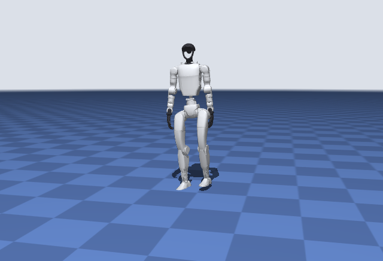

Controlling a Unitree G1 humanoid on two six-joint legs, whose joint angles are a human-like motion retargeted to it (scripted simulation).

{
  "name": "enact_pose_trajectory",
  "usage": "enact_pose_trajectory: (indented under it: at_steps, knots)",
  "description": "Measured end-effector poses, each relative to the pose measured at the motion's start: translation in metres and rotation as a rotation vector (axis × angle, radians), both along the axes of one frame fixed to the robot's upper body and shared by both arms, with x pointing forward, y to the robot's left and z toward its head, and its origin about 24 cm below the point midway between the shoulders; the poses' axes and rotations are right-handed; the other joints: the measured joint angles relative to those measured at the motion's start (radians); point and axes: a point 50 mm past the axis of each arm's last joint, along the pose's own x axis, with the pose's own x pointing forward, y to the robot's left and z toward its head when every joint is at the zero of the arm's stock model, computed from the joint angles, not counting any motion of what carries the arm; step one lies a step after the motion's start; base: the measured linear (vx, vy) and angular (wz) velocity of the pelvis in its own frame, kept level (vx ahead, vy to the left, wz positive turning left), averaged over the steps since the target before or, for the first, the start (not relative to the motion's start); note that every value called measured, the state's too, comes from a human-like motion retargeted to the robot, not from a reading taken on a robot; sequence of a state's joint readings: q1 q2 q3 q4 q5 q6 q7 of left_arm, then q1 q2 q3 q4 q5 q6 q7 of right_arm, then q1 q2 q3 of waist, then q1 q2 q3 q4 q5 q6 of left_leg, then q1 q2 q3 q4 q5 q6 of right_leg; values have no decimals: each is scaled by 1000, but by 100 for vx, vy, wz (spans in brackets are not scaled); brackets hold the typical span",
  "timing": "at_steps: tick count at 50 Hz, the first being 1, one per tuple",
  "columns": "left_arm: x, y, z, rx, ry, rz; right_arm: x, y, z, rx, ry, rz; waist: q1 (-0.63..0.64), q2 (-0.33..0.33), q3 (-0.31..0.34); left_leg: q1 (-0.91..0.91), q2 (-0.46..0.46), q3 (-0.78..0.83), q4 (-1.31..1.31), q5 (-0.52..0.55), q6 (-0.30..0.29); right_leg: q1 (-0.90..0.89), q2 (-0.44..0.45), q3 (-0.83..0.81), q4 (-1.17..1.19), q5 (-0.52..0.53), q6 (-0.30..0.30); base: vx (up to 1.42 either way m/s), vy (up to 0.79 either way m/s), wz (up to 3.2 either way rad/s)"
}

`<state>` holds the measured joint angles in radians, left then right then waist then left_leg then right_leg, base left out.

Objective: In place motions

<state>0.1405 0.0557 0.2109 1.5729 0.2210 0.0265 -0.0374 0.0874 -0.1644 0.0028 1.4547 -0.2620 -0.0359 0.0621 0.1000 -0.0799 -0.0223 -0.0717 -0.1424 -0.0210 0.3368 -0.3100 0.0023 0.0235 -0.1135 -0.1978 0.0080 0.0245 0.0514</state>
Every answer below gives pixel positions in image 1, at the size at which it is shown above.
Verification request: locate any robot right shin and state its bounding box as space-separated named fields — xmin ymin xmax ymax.
xmin=178 ymin=150 xmax=189 ymax=183

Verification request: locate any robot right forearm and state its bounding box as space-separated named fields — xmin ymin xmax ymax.
xmin=166 ymin=90 xmax=175 ymax=113

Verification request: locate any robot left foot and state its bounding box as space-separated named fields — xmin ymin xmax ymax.
xmin=199 ymin=178 xmax=212 ymax=187

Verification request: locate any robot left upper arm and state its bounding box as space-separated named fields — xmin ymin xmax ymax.
xmin=199 ymin=65 xmax=211 ymax=93

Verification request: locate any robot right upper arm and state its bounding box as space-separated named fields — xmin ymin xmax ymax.
xmin=169 ymin=66 xmax=178 ymax=95

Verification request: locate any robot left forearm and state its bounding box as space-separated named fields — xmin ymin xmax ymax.
xmin=205 ymin=86 xmax=214 ymax=111

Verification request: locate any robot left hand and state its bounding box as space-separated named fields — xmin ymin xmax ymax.
xmin=208 ymin=108 xmax=214 ymax=128

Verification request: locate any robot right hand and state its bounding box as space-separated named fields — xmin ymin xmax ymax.
xmin=166 ymin=108 xmax=173 ymax=129

